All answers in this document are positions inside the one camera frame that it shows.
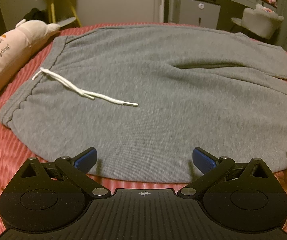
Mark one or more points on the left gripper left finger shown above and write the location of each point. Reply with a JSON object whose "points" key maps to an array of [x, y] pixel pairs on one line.
{"points": [[43, 197]]}

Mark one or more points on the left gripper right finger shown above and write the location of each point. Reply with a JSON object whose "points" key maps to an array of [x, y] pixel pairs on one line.
{"points": [[244, 197]]}

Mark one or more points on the grey sweatpants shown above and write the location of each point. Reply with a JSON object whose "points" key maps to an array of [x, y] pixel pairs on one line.
{"points": [[187, 87]]}

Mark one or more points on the pink ribbed bedspread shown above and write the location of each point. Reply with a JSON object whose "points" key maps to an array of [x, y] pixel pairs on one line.
{"points": [[8, 154]]}

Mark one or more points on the grey upholstered chair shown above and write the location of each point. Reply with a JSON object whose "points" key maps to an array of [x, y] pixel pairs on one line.
{"points": [[260, 21]]}

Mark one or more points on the pink plush pillow toy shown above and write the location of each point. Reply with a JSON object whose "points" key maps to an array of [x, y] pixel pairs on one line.
{"points": [[18, 45]]}

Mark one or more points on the grey bedside cabinet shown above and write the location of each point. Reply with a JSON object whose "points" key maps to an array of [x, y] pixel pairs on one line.
{"points": [[196, 12]]}

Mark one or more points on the black bag on floor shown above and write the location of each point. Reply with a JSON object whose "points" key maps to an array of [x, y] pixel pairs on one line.
{"points": [[36, 14]]}

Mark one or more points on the yellow side table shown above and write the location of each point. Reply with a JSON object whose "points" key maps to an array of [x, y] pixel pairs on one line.
{"points": [[63, 13]]}

